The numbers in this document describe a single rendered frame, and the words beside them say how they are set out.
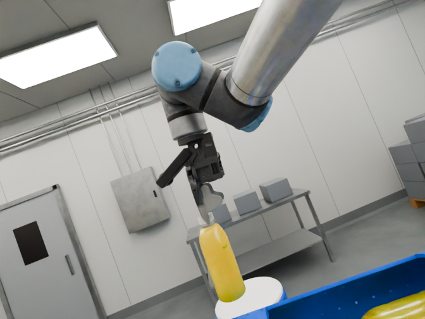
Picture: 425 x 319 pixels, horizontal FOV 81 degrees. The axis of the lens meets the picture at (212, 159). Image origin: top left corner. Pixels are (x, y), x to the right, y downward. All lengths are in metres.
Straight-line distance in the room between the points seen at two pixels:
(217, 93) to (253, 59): 0.12
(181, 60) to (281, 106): 3.80
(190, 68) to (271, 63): 0.16
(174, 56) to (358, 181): 4.31
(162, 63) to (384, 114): 4.70
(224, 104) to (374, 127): 4.46
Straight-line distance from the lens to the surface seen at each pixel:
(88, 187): 4.21
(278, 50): 0.36
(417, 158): 4.15
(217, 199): 0.58
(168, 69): 0.47
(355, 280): 0.69
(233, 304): 1.11
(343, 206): 4.51
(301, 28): 0.35
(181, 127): 0.58
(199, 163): 0.58
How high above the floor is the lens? 1.54
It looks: 3 degrees up
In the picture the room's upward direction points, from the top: 22 degrees counter-clockwise
